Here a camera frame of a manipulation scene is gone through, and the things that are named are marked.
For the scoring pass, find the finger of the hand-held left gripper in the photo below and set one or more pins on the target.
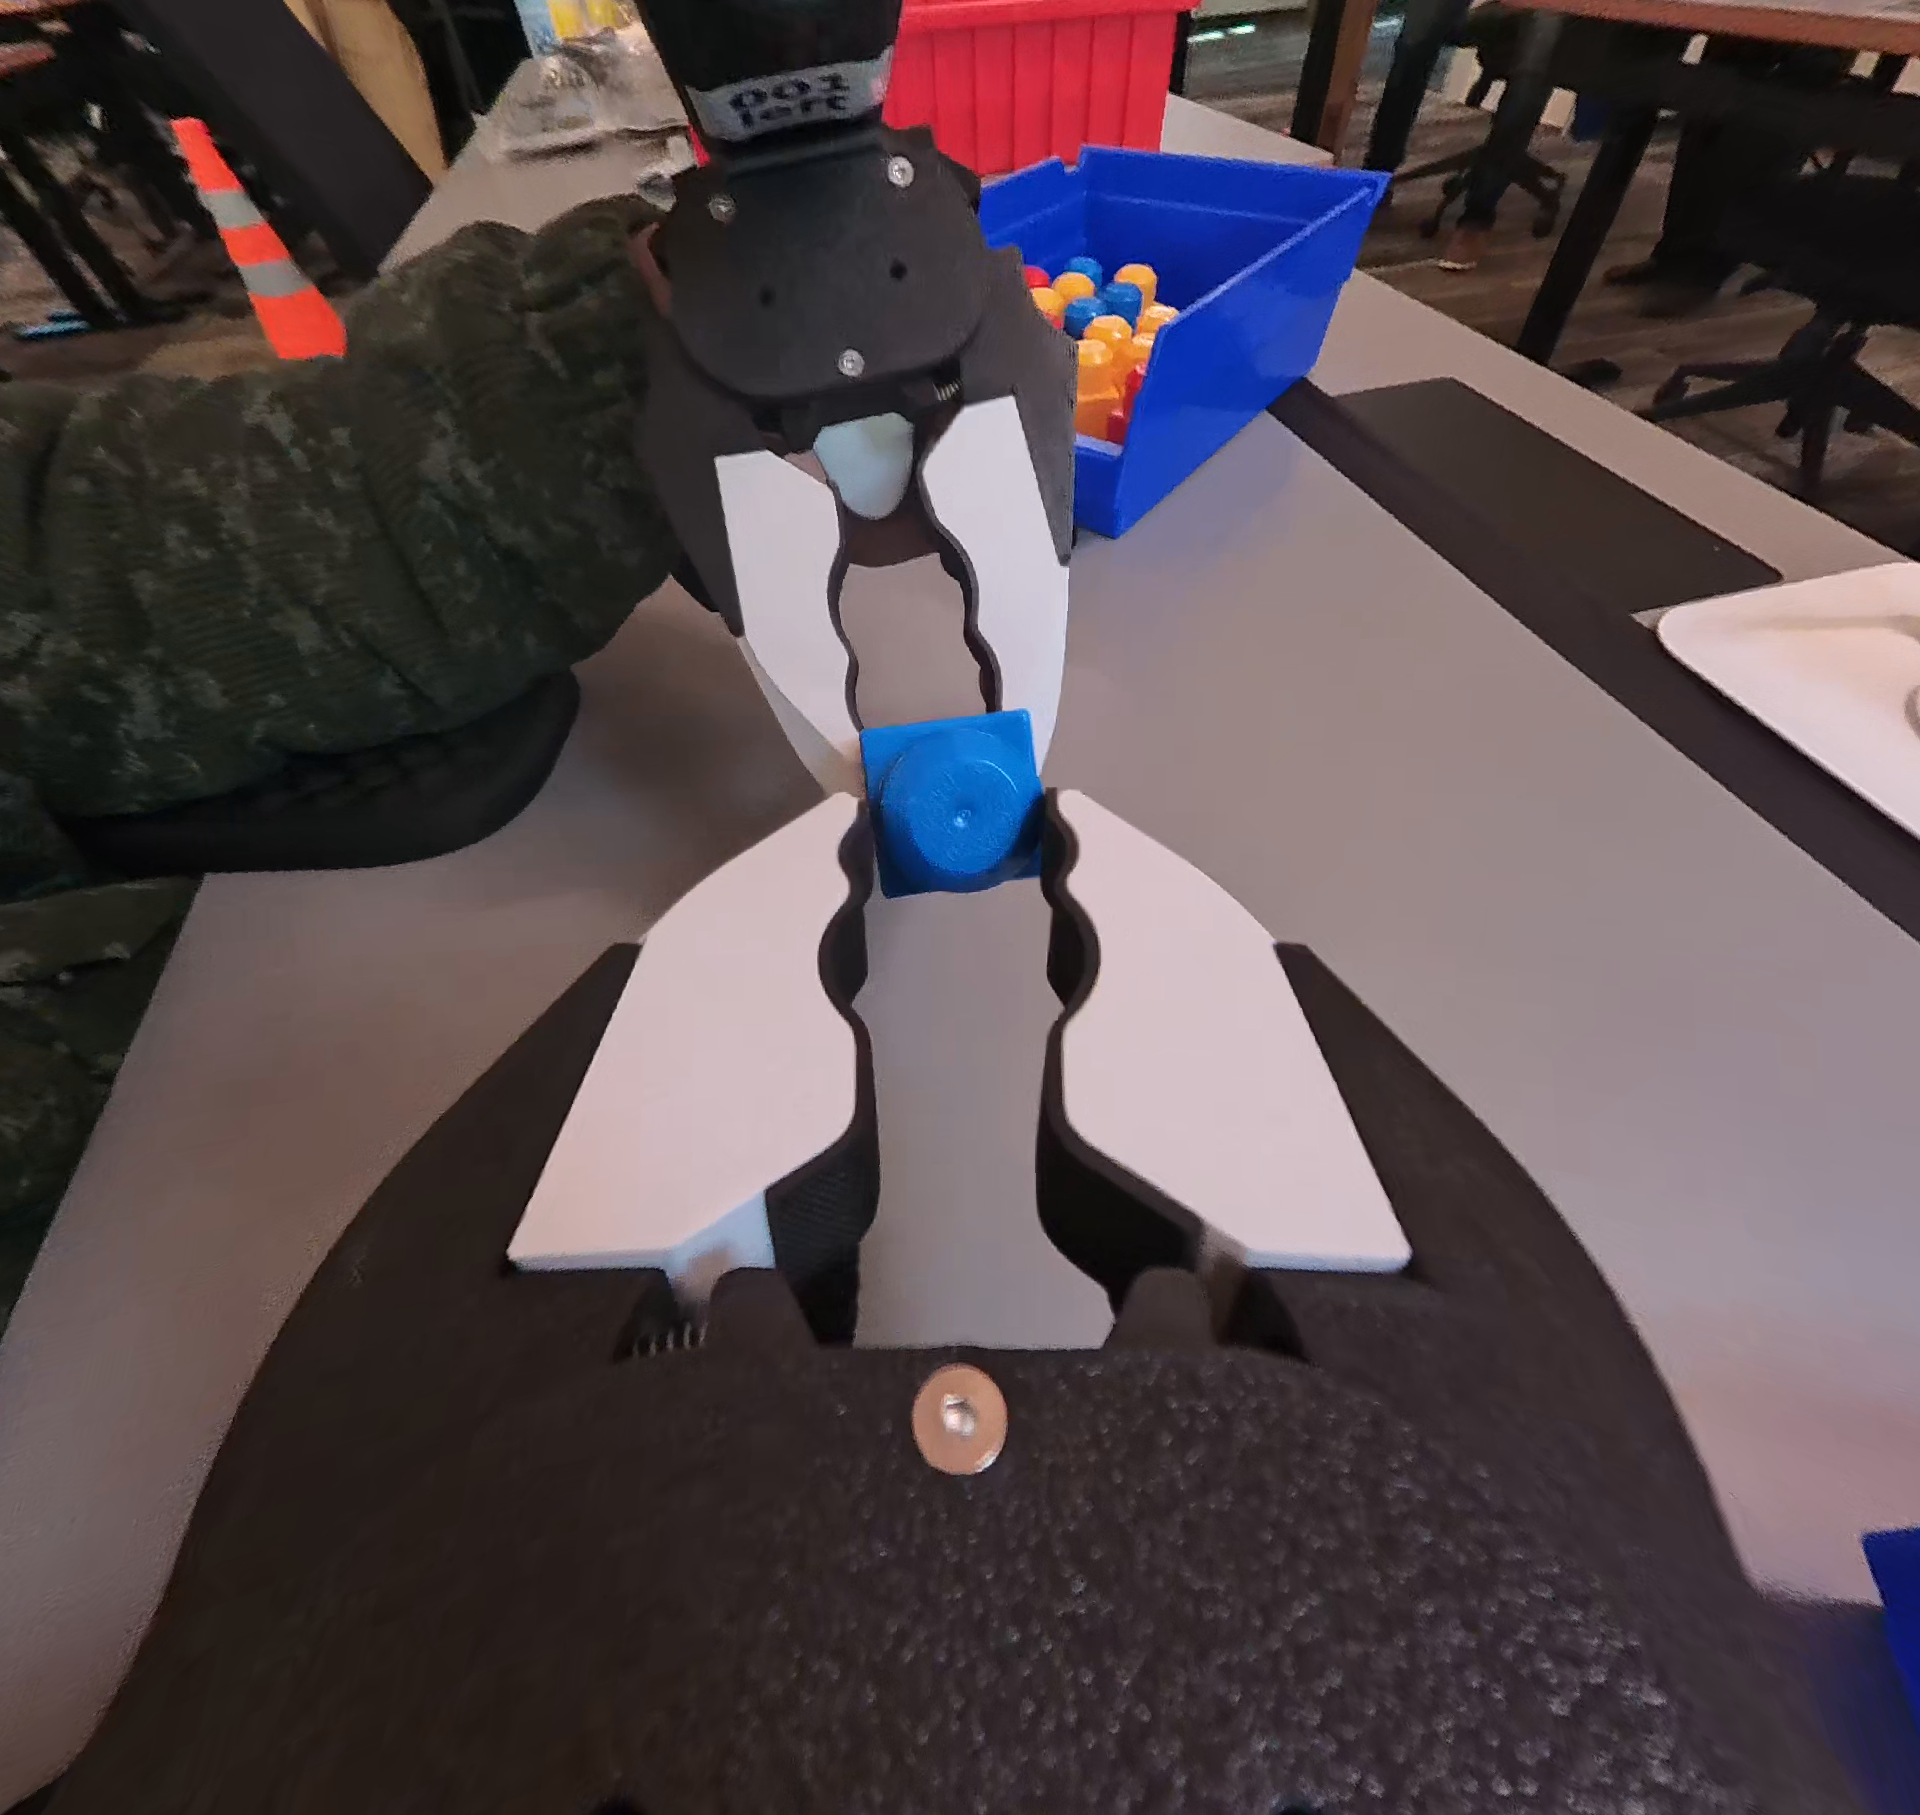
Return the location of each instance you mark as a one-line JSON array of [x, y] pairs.
[[782, 587], [1014, 555]]

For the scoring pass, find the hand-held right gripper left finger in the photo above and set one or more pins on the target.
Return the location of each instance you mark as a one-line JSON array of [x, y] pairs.
[[691, 1097]]

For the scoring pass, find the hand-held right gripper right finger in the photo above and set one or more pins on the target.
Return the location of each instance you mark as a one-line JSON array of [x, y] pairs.
[[1230, 1097]]

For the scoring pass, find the pile of mega blocks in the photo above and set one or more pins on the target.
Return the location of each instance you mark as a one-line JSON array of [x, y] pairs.
[[1103, 330]]

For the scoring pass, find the blue mega block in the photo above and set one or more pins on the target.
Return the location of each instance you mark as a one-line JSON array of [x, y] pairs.
[[952, 803]]

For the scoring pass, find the blue plastic bin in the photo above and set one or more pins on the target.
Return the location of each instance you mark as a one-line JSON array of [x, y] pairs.
[[1246, 285], [1899, 1590]]

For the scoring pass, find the person's left forearm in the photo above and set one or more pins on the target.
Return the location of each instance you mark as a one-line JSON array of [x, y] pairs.
[[331, 526]]

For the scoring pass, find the clear plastic bag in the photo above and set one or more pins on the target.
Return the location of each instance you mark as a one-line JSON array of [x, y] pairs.
[[586, 105]]

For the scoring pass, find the red plastic bin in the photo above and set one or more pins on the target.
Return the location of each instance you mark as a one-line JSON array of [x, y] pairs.
[[1052, 61]]

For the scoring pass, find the black mesh armrest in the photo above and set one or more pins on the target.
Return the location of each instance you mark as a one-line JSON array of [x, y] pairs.
[[347, 796]]

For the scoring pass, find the tan coat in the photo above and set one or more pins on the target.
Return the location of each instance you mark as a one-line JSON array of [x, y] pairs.
[[360, 30]]

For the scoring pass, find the orange traffic cone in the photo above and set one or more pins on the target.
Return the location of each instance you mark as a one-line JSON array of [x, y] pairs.
[[266, 256]]

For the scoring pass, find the black office chair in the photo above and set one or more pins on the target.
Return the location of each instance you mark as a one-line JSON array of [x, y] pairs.
[[1845, 270], [1509, 171]]

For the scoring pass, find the black leaning panel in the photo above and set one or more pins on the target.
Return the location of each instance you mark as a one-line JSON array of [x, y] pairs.
[[224, 44]]

